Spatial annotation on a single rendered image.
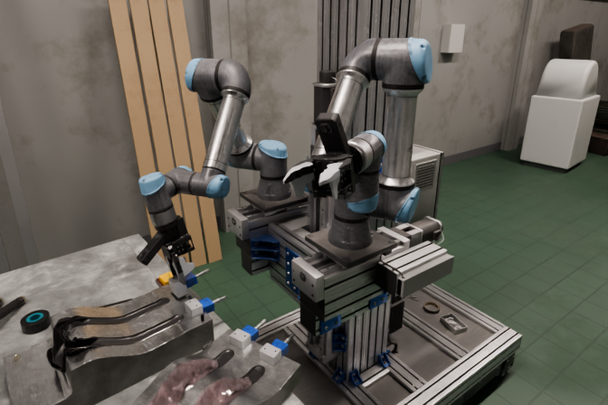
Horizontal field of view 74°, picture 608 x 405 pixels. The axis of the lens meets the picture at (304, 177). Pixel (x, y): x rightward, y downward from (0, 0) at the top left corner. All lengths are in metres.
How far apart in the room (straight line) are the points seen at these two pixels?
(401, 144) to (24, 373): 1.17
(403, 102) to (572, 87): 5.00
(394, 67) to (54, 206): 2.79
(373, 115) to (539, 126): 4.80
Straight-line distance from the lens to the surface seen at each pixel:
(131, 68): 3.06
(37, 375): 1.35
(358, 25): 1.43
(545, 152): 6.19
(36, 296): 1.80
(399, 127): 1.17
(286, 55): 3.84
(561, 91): 6.10
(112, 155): 3.37
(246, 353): 1.24
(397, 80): 1.14
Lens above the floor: 1.69
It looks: 19 degrees down
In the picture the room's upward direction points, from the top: straight up
